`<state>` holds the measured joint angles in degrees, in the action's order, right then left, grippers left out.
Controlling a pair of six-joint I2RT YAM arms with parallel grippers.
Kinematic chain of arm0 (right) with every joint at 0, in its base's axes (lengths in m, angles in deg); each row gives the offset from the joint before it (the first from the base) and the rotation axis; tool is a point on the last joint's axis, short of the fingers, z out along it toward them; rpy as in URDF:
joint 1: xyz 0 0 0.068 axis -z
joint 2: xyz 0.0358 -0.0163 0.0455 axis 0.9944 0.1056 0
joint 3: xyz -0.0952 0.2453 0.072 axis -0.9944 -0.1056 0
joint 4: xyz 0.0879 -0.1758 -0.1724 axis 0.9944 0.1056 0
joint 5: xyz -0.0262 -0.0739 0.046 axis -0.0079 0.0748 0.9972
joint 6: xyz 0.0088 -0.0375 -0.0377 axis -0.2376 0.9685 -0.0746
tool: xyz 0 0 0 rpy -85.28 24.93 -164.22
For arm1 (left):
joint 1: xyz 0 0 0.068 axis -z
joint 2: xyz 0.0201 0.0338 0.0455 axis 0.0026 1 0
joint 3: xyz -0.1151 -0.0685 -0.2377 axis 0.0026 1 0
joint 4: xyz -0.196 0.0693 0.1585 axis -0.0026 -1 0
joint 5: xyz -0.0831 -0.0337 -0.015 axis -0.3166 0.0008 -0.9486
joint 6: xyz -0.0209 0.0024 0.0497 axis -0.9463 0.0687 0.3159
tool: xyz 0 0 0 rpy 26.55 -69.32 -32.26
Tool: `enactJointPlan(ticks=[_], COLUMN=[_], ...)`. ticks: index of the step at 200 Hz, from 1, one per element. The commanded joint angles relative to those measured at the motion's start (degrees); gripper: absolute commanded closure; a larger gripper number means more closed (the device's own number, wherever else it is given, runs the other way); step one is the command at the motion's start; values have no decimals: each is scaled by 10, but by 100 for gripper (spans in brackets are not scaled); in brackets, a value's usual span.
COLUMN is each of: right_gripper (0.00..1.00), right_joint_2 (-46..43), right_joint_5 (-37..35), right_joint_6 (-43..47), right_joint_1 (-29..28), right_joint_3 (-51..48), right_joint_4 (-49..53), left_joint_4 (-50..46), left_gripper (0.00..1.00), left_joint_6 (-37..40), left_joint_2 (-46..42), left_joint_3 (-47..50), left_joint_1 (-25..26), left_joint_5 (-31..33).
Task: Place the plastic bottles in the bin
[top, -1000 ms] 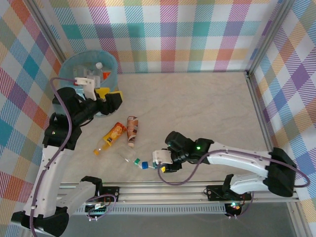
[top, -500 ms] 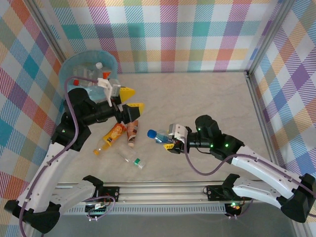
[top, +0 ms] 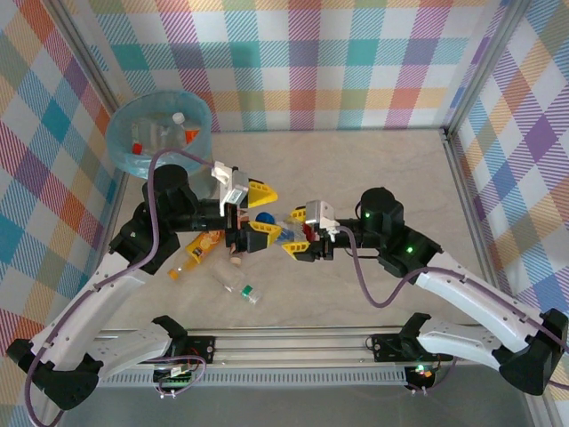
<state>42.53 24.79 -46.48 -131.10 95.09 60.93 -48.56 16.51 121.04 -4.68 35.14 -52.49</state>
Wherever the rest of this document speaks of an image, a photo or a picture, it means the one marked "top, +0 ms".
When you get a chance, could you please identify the orange juice plastic bottle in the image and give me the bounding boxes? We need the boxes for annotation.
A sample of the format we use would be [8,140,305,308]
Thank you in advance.
[167,229,223,282]

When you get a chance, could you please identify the orange label white cap bottle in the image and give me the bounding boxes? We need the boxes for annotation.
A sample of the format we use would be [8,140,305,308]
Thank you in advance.
[171,112,201,146]

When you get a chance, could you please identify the waste bin with blue liner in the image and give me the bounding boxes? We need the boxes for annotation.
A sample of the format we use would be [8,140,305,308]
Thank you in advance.
[105,91,214,179]

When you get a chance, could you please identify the brown label plastic bottle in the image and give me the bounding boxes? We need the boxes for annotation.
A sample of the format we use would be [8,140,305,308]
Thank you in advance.
[226,207,250,268]

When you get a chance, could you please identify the clear bottle with green cap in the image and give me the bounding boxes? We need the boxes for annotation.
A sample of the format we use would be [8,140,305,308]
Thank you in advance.
[211,262,264,307]

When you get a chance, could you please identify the right controller board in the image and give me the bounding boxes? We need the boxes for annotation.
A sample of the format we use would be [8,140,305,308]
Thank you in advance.
[406,362,439,383]

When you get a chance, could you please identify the green left controller board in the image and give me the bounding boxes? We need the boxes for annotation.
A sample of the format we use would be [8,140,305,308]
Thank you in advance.
[153,364,196,392]

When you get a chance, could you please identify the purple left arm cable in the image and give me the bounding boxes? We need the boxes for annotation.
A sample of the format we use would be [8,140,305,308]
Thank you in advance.
[24,149,215,426]

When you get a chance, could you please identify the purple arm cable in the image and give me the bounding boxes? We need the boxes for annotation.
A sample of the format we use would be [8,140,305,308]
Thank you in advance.
[338,226,569,397]
[24,149,215,426]

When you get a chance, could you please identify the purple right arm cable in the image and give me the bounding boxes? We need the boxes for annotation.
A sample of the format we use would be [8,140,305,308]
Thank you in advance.
[338,226,569,397]

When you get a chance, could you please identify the aluminium table side rail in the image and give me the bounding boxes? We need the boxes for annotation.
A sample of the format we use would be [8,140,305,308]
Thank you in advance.
[42,171,131,427]
[439,127,564,427]

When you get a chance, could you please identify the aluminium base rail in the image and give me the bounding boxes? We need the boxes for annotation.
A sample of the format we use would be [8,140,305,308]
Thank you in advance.
[95,327,503,369]

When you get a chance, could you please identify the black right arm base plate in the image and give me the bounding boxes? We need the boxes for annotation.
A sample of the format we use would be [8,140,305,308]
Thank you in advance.
[370,333,453,362]

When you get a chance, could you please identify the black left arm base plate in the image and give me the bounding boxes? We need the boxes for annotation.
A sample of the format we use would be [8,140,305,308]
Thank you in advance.
[184,334,218,364]

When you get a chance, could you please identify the grey slotted cable duct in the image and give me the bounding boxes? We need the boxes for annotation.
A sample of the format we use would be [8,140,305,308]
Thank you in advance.
[97,371,410,387]

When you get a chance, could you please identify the aluminium frame corner post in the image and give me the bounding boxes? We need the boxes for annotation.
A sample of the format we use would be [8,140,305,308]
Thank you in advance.
[443,0,534,134]
[44,0,131,117]

